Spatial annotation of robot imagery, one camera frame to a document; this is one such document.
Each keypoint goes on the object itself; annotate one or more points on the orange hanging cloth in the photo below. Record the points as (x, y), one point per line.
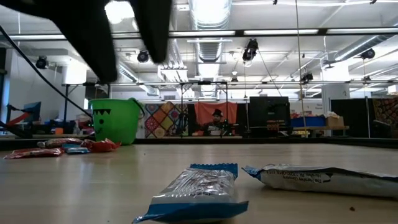
(206, 110)

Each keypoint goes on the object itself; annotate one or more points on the brown candy bar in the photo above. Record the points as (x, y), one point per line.
(59, 142)

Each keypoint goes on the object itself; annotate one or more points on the blue storage bin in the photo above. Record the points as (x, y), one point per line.
(308, 121)

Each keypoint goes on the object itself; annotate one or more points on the blue white candy bar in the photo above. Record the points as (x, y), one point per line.
(326, 180)
(199, 189)
(76, 150)

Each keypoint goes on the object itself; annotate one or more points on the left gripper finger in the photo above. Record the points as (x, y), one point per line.
(87, 37)
(154, 28)

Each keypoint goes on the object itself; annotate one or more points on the wooden background table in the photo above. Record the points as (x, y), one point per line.
(320, 127)

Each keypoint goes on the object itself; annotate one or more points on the dark patterned cloth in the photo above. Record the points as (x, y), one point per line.
(387, 109)

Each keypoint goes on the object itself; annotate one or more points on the white ventilation duct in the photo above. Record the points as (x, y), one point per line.
(146, 88)

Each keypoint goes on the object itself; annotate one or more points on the green plastic bucket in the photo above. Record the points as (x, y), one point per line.
(118, 121)

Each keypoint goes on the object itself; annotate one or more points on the red candy packet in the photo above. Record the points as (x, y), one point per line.
(34, 152)
(101, 145)

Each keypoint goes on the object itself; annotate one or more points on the silver ventilation duct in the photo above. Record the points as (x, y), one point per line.
(357, 48)

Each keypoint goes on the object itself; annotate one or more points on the white column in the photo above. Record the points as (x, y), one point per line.
(335, 93)

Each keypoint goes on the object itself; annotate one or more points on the red background bar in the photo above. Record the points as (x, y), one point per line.
(18, 119)

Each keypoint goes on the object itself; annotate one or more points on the black aluminium frame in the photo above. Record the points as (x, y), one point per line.
(311, 141)

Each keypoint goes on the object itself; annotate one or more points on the black ceiling spotlight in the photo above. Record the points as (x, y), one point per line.
(142, 56)
(41, 63)
(307, 77)
(250, 51)
(368, 53)

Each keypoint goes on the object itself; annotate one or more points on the black background gantry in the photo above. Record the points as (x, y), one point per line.
(66, 102)

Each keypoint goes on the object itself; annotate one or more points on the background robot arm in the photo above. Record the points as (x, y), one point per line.
(182, 123)

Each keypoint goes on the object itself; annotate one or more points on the person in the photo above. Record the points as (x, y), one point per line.
(217, 123)

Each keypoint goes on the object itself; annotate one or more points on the dark computer monitor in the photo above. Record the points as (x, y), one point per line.
(34, 110)

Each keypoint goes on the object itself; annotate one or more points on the black partition panel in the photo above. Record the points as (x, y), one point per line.
(354, 115)

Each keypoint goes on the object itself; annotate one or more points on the colourful patchwork quilt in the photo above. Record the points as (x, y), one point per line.
(158, 118)

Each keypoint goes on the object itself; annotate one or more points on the brown cardboard box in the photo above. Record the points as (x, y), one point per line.
(335, 122)

